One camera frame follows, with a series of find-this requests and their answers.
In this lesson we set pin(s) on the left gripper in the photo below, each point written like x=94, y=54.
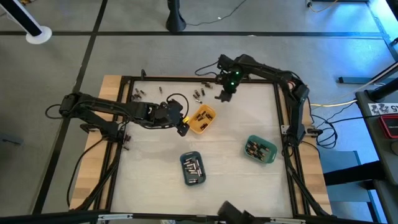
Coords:
x=161, y=117

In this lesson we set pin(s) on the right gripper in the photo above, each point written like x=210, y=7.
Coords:
x=230, y=82

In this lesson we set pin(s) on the yellow plastic bin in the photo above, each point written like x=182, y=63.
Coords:
x=196, y=128

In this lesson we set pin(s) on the dark teal plastic bin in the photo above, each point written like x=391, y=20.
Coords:
x=182, y=174

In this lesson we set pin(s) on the mint green plastic bin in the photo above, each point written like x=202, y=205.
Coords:
x=271, y=158

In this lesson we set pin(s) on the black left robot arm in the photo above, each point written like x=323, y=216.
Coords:
x=109, y=107

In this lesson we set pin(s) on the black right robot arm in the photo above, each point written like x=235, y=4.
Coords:
x=292, y=93

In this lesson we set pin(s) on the black stand foot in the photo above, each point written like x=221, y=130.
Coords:
x=175, y=23

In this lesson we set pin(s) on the black desk foot bar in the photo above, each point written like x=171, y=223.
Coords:
x=351, y=80

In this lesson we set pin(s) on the white printed label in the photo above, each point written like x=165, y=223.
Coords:
x=381, y=109

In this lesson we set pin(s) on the red black device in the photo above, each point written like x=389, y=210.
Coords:
x=390, y=126

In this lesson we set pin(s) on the white lamp base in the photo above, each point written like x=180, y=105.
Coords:
x=38, y=34

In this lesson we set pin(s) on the grey side table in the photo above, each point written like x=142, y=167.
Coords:
x=385, y=161

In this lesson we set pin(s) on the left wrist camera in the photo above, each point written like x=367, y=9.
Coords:
x=175, y=107

